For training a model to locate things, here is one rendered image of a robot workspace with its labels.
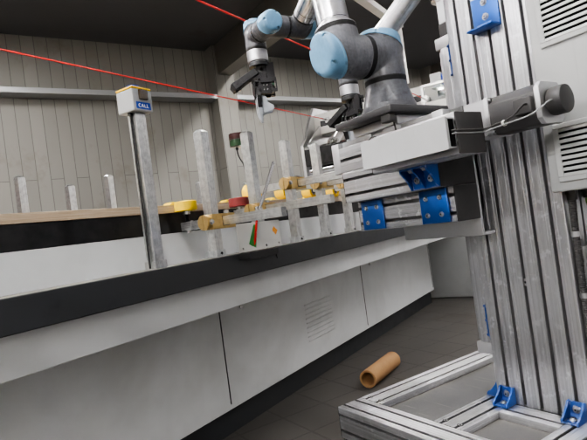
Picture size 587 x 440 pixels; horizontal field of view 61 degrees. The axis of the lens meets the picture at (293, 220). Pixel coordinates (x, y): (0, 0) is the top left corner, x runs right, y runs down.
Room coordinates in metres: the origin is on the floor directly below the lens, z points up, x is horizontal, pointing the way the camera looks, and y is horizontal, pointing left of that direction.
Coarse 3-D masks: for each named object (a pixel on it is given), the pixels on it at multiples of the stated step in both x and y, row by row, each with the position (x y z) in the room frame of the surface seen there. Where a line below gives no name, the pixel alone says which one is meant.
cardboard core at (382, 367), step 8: (392, 352) 2.49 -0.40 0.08; (384, 360) 2.39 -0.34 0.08; (392, 360) 2.42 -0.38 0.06; (368, 368) 2.27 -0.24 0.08; (376, 368) 2.28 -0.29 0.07; (384, 368) 2.32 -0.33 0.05; (392, 368) 2.40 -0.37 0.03; (360, 376) 2.27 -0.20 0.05; (368, 376) 2.32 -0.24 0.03; (376, 376) 2.24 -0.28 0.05; (384, 376) 2.33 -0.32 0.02; (368, 384) 2.27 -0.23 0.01
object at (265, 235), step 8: (240, 224) 1.74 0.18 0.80; (248, 224) 1.78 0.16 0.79; (264, 224) 1.86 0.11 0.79; (272, 224) 1.90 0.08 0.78; (240, 232) 1.74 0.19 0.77; (248, 232) 1.77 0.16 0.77; (264, 232) 1.85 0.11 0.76; (272, 232) 1.89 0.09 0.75; (240, 240) 1.73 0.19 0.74; (248, 240) 1.77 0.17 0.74; (264, 240) 1.85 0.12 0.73; (272, 240) 1.89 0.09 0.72; (280, 240) 1.94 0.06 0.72; (240, 248) 1.73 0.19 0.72; (248, 248) 1.76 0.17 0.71; (256, 248) 1.80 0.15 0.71; (264, 248) 1.84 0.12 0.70
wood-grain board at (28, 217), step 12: (228, 204) 2.03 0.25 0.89; (0, 216) 1.28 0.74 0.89; (12, 216) 1.30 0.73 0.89; (24, 216) 1.33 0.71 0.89; (36, 216) 1.36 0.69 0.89; (48, 216) 1.39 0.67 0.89; (60, 216) 1.42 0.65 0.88; (72, 216) 1.45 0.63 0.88; (84, 216) 1.48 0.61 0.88; (96, 216) 1.51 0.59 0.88; (108, 216) 1.55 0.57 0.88; (120, 216) 1.59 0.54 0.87
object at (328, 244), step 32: (224, 256) 1.64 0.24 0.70; (288, 256) 1.94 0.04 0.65; (320, 256) 2.14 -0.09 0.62; (64, 288) 1.16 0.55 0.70; (96, 288) 1.23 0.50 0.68; (128, 288) 1.31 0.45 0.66; (160, 288) 1.39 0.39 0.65; (192, 288) 1.50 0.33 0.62; (0, 320) 1.03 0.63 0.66; (32, 320) 1.09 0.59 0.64; (64, 320) 1.15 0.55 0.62
